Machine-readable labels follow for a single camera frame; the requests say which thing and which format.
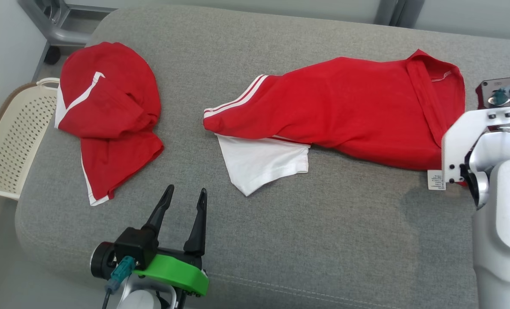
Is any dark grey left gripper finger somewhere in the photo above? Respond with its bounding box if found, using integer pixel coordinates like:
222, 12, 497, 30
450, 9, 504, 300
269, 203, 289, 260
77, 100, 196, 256
142, 185, 175, 241
184, 188, 207, 257

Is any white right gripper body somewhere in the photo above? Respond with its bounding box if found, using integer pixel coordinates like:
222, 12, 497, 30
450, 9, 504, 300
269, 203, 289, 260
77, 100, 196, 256
441, 107, 510, 185

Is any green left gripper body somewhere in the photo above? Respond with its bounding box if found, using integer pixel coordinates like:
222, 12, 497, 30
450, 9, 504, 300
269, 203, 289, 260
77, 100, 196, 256
133, 247, 209, 297

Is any red white numbered jersey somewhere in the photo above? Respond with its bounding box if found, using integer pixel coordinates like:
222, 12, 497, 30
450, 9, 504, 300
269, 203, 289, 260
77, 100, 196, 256
203, 49, 466, 197

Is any red shorts white stripe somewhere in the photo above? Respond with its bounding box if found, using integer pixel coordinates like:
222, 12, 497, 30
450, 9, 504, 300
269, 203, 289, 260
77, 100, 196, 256
54, 42, 164, 206

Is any cream perforated laundry basket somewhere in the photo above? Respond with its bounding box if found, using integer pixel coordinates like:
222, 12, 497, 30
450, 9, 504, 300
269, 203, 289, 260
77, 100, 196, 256
0, 78, 60, 201

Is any grey metal wheeled stand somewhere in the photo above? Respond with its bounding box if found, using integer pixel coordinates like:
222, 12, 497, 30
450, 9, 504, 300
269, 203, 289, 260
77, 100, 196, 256
18, 0, 115, 66

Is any grey metal partition post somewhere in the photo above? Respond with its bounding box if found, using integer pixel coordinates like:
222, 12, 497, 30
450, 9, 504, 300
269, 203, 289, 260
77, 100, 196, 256
373, 0, 427, 28

